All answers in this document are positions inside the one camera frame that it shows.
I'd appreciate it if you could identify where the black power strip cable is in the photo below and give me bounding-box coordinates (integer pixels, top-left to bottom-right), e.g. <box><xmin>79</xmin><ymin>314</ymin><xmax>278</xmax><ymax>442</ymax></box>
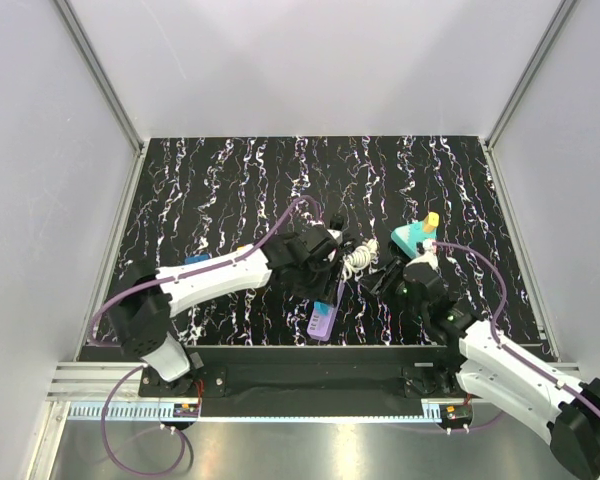
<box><xmin>329</xmin><ymin>213</ymin><xmax>361</xmax><ymax>251</ymax></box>

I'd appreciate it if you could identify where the white slotted cable duct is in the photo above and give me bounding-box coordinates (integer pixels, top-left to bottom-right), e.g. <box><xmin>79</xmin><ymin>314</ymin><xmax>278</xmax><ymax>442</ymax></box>
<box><xmin>67</xmin><ymin>402</ymin><xmax>200</xmax><ymax>422</ymax></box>

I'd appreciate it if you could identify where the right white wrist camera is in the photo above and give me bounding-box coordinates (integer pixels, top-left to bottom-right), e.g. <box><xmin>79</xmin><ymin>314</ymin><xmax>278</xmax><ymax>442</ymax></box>
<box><xmin>411</xmin><ymin>238</ymin><xmax>439</xmax><ymax>270</ymax></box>

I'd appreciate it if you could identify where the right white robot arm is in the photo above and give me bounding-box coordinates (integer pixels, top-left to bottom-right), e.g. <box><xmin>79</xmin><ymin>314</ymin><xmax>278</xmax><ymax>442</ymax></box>
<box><xmin>361</xmin><ymin>258</ymin><xmax>600</xmax><ymax>479</ymax></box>

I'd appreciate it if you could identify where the teal triangular power strip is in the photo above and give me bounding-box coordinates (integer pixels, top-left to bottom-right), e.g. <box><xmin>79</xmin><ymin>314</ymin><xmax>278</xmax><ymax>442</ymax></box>
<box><xmin>390</xmin><ymin>221</ymin><xmax>437</xmax><ymax>259</ymax></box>

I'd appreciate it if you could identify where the small orange plug adapter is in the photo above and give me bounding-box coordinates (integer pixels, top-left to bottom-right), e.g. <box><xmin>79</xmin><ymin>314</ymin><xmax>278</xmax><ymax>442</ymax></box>
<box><xmin>422</xmin><ymin>212</ymin><xmax>440</xmax><ymax>234</ymax></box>

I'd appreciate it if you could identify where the purple power strip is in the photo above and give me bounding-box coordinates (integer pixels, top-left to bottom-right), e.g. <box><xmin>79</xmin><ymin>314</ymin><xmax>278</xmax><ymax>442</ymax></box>
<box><xmin>307</xmin><ymin>304</ymin><xmax>337</xmax><ymax>341</ymax></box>

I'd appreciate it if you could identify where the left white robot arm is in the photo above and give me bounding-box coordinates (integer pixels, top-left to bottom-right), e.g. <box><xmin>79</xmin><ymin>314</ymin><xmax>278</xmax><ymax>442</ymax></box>
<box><xmin>108</xmin><ymin>220</ymin><xmax>343</xmax><ymax>396</ymax></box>

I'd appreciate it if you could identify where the light blue plug adapter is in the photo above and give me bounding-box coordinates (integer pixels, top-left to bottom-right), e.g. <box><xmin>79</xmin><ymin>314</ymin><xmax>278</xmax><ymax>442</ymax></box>
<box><xmin>314</xmin><ymin>301</ymin><xmax>330</xmax><ymax>316</ymax></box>

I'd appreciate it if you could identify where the blue cube socket adapter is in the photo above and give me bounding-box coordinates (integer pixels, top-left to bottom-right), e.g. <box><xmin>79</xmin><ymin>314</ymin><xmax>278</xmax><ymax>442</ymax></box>
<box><xmin>184</xmin><ymin>254</ymin><xmax>210</xmax><ymax>265</ymax></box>

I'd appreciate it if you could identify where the white cable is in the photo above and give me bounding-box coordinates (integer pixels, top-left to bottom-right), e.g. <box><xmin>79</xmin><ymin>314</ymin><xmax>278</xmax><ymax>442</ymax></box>
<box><xmin>339</xmin><ymin>238</ymin><xmax>381</xmax><ymax>284</ymax></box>

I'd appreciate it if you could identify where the aluminium frame rail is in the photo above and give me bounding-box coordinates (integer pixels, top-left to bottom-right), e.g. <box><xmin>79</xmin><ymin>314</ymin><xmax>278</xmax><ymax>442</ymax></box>
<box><xmin>47</xmin><ymin>362</ymin><xmax>140</xmax><ymax>401</ymax></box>

